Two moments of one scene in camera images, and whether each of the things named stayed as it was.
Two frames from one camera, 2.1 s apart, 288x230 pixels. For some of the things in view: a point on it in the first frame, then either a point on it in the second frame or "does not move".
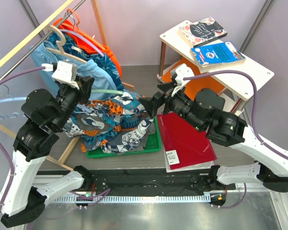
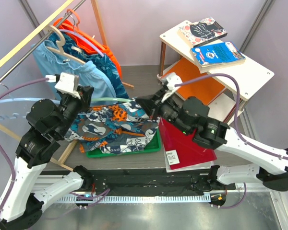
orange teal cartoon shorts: [117, 123] does not move
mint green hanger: [107, 91] → [112, 99]
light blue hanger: [8, 99] does not move
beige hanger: [61, 42] does not move
